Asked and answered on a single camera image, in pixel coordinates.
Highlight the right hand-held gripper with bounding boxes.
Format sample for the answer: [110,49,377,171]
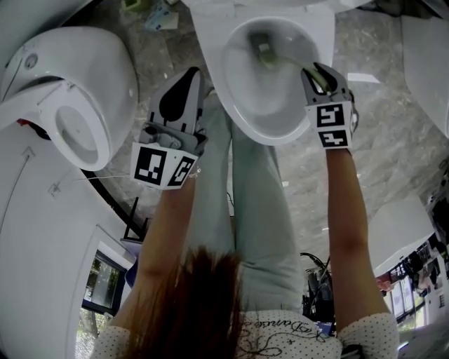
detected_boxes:
[300,61,359,151]

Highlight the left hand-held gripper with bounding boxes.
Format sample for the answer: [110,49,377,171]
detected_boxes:
[129,66,208,192]

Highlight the green toilet brush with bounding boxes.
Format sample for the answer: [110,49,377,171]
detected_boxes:
[249,33,333,95]

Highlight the white toilet with raised seat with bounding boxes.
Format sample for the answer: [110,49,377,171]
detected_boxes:
[182,0,336,147]

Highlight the person's right forearm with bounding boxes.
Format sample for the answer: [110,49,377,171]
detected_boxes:
[325,147,373,267]

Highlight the person's left forearm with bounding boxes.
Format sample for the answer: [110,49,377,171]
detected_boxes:
[135,175,197,281]

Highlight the white egg-shaped toilet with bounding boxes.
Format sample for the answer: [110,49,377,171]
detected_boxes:
[0,26,140,172]

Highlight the white angular toilet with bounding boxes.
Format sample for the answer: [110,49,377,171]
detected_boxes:
[401,15,449,140]

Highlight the pale blue packets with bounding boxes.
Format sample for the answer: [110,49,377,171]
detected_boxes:
[145,6,178,32]

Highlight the person's pale green trousers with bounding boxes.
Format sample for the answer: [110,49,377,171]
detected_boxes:
[187,89,304,313]

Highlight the blue chair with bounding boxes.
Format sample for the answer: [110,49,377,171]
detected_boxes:
[119,196,150,288]

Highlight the white cabinet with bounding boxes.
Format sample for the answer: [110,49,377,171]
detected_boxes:
[368,194,436,278]

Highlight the dark framed window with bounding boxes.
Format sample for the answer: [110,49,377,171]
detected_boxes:
[76,250,127,337]

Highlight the cluttered shelf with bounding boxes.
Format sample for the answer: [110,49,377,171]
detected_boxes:
[375,234,449,330]

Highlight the person's white dotted shirt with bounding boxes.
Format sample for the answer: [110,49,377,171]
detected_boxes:
[94,308,401,359]

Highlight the black cable bundle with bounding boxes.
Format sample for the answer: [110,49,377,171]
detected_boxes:
[300,252,334,316]

